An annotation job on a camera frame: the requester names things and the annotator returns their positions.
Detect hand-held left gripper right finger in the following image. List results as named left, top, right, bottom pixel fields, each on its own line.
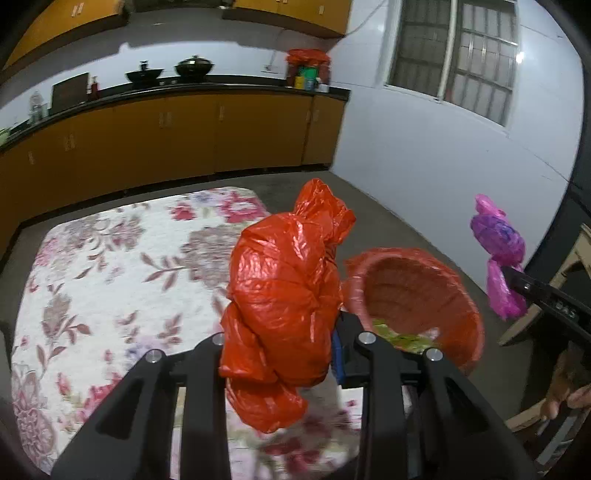
left=330, top=311, right=539, bottom=480

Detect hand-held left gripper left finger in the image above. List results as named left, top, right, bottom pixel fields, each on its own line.
left=51, top=335, right=232, bottom=480

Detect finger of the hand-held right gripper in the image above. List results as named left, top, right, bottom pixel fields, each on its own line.
left=501, top=264, right=557, bottom=309

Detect magenta plastic bag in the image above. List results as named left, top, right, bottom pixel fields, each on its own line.
left=470, top=194, right=528, bottom=320

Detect red plastic bag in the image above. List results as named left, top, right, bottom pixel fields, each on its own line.
left=219, top=179, right=357, bottom=433

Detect red lined plastic basket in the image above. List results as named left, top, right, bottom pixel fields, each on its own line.
left=344, top=248, right=485, bottom=377

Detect person's right hand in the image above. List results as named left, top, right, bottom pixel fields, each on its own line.
left=542, top=355, right=591, bottom=422

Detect wooden stool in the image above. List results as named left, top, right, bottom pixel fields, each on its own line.
left=498, top=224, right=591, bottom=433

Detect green vegetable scraps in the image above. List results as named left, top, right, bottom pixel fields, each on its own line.
left=372, top=318, right=440, bottom=354

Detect floral printed cloth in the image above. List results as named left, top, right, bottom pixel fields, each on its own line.
left=9, top=186, right=408, bottom=479

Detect barred window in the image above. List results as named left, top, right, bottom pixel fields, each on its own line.
left=385, top=0, right=520, bottom=136

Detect orange lower kitchen cabinets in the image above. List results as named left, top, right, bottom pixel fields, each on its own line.
left=0, top=90, right=347, bottom=259

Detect black kitchen countertop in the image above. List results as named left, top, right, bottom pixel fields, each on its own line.
left=0, top=80, right=350, bottom=149

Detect red bag on shelf rack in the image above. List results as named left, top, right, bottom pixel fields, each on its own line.
left=285, top=48, right=331, bottom=88

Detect black wok with lid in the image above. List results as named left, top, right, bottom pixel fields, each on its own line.
left=174, top=55, right=217, bottom=78

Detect black open wok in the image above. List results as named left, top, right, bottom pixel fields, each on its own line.
left=124, top=61, right=165, bottom=84

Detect brown cutting board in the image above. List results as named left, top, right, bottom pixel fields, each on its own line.
left=51, top=72, right=89, bottom=110

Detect white wall pipe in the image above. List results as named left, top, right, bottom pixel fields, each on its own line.
left=438, top=0, right=461, bottom=100

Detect short orange wall cabinet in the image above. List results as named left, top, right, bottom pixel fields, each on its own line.
left=222, top=0, right=354, bottom=38

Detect long orange wall cabinets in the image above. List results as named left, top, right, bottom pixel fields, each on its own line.
left=4, top=0, right=128, bottom=70

